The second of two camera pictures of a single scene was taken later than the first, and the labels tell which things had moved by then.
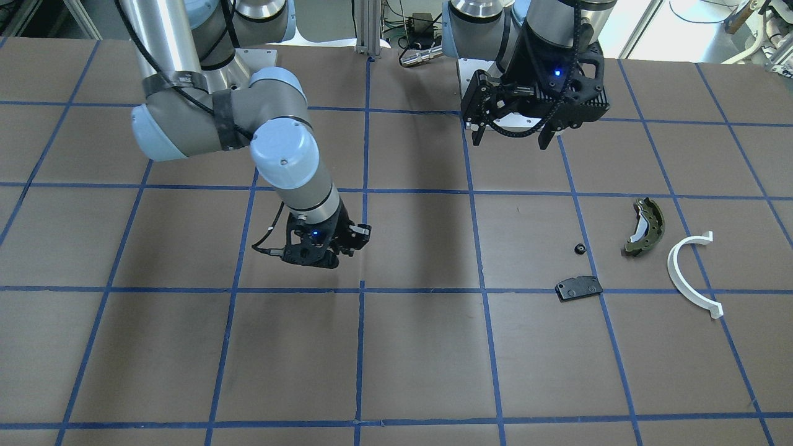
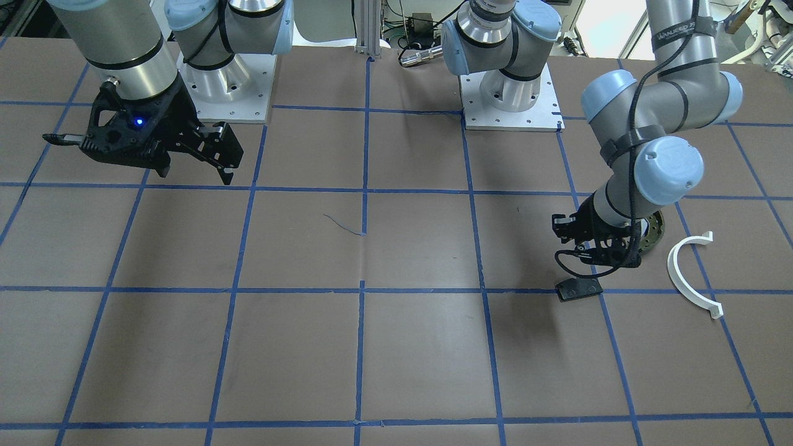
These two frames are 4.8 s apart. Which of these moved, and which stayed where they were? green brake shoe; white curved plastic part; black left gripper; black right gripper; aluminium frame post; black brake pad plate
Moved: black left gripper; black right gripper
Stayed: green brake shoe; white curved plastic part; aluminium frame post; black brake pad plate
